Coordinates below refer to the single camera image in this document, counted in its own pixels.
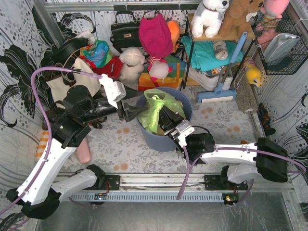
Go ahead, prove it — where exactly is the green plastic trash bag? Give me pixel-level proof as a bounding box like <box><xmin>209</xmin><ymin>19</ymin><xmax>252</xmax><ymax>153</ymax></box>
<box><xmin>137</xmin><ymin>89</ymin><xmax>186</xmax><ymax>134</ymax></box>

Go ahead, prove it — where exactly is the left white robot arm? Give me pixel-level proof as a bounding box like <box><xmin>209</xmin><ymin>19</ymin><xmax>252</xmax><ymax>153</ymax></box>
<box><xmin>6</xmin><ymin>85</ymin><xmax>146</xmax><ymax>219</ymax></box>

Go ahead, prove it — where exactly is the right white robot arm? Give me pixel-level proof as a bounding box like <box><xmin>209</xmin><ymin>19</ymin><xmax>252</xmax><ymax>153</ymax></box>
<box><xmin>158</xmin><ymin>106</ymin><xmax>288</xmax><ymax>188</ymax></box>

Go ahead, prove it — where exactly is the blue plastic trash bin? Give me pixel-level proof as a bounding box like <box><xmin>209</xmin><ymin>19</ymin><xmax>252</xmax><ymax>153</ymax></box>
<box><xmin>135</xmin><ymin>87</ymin><xmax>193</xmax><ymax>152</ymax></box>

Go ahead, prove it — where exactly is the rainbow striped bag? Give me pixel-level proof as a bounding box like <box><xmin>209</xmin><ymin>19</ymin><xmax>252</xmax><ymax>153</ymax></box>
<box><xmin>138</xmin><ymin>55</ymin><xmax>187</xmax><ymax>91</ymax></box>

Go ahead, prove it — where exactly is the cream canvas tote bag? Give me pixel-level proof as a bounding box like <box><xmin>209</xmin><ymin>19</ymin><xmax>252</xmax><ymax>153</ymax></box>
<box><xmin>45</xmin><ymin>57</ymin><xmax>102</xmax><ymax>110</ymax></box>

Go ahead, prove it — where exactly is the brown leather bag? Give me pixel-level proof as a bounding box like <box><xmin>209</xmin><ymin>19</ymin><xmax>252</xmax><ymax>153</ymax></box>
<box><xmin>46</xmin><ymin>98</ymin><xmax>113</xmax><ymax>129</ymax></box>

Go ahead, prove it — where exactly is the magenta hanging cloth bag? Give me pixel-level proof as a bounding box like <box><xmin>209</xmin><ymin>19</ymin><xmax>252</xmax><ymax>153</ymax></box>
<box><xmin>139</xmin><ymin>13</ymin><xmax>173</xmax><ymax>59</ymax></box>

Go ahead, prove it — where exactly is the red folded cloth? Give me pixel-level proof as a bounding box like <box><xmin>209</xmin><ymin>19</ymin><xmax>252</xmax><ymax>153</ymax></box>
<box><xmin>93</xmin><ymin>56</ymin><xmax>123</xmax><ymax>79</ymax></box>

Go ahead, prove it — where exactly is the pink glasses case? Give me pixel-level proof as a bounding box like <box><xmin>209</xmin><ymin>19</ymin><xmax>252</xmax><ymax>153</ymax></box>
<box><xmin>76</xmin><ymin>138</ymin><xmax>91</xmax><ymax>164</ymax></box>

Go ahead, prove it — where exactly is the pink plush pig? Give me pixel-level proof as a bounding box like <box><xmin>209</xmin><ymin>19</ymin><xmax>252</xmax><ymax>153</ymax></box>
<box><xmin>147</xmin><ymin>56</ymin><xmax>173</xmax><ymax>81</ymax></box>

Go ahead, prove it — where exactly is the white plush lamb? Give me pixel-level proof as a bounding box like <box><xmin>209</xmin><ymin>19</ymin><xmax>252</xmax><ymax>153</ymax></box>
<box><xmin>119</xmin><ymin>47</ymin><xmax>145</xmax><ymax>81</ymax></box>

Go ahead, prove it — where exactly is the colourful scarf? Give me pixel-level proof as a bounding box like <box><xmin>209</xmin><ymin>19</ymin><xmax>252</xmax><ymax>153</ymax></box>
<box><xmin>79</xmin><ymin>40</ymin><xmax>113</xmax><ymax>68</ymax></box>

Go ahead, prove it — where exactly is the orange checked towel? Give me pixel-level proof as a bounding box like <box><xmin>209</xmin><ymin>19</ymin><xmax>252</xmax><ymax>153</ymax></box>
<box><xmin>36</xmin><ymin>131</ymin><xmax>49</xmax><ymax>160</ymax></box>

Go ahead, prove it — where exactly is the black curved hat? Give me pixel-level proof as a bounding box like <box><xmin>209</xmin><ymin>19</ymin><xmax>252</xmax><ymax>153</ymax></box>
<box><xmin>53</xmin><ymin>38</ymin><xmax>90</xmax><ymax>64</ymax></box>

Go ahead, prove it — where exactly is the grey dust mop head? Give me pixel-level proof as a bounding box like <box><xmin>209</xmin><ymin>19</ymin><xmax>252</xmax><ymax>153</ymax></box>
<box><xmin>233</xmin><ymin>75</ymin><xmax>255</xmax><ymax>113</ymax></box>

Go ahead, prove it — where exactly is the teal folded cloth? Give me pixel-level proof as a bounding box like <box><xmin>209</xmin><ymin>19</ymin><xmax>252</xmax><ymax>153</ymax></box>
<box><xmin>190</xmin><ymin>41</ymin><xmax>236</xmax><ymax>72</ymax></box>

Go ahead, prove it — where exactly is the black leather handbag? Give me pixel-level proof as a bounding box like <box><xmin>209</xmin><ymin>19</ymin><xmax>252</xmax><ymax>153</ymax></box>
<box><xmin>110</xmin><ymin>11</ymin><xmax>142</xmax><ymax>53</ymax></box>

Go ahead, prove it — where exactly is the black orange patterned cloth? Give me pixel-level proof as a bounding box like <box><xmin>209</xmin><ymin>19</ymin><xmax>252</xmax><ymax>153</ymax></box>
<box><xmin>258</xmin><ymin>103</ymin><xmax>276</xmax><ymax>136</ymax></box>

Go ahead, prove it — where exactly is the orange plush toy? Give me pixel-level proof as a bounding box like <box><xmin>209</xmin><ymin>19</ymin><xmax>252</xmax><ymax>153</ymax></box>
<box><xmin>167</xmin><ymin>21</ymin><xmax>180</xmax><ymax>50</ymax></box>

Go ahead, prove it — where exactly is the yellow plush duck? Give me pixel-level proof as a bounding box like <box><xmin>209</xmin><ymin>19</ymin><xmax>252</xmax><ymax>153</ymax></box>
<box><xmin>244</xmin><ymin>60</ymin><xmax>261</xmax><ymax>87</ymax></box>

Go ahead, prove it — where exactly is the white plush dog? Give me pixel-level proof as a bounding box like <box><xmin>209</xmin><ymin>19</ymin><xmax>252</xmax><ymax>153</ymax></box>
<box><xmin>192</xmin><ymin>0</ymin><xmax>230</xmax><ymax>38</ymax></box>

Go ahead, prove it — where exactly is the brown plush bear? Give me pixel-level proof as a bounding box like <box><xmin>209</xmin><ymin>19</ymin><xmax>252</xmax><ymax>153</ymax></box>
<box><xmin>218</xmin><ymin>0</ymin><xmax>264</xmax><ymax>37</ymax></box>

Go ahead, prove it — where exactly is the silver foil pouch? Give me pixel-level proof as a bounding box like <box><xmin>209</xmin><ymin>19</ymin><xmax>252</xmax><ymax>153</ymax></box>
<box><xmin>263</xmin><ymin>33</ymin><xmax>300</xmax><ymax>63</ymax></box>

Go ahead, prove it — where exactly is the pink plush toy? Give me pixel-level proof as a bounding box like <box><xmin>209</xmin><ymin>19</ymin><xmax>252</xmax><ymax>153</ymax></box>
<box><xmin>256</xmin><ymin>0</ymin><xmax>290</xmax><ymax>31</ymax></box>

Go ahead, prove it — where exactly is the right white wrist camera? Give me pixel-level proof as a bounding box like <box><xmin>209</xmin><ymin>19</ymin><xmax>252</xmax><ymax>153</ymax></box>
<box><xmin>175</xmin><ymin>119</ymin><xmax>195</xmax><ymax>147</ymax></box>

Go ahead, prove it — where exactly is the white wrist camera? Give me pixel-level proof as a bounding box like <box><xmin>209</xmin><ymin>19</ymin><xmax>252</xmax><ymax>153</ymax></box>
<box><xmin>99</xmin><ymin>74</ymin><xmax>127</xmax><ymax>109</ymax></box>
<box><xmin>175</xmin><ymin>119</ymin><xmax>195</xmax><ymax>147</ymax></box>

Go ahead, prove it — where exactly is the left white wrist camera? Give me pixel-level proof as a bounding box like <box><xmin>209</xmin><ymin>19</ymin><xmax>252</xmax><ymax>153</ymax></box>
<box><xmin>99</xmin><ymin>74</ymin><xmax>127</xmax><ymax>109</ymax></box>

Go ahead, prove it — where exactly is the blue handled mop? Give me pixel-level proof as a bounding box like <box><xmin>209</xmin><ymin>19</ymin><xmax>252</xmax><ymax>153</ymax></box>
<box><xmin>197</xmin><ymin>31</ymin><xmax>248</xmax><ymax>103</ymax></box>

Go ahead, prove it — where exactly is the metal base rail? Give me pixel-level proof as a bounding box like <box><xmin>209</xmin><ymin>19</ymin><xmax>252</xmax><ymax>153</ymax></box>
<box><xmin>66</xmin><ymin>173</ymin><xmax>248</xmax><ymax>204</ymax></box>

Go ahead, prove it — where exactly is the black wire basket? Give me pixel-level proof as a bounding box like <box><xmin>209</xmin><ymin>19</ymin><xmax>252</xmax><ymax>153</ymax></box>
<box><xmin>251</xmin><ymin>12</ymin><xmax>308</xmax><ymax>76</ymax></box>

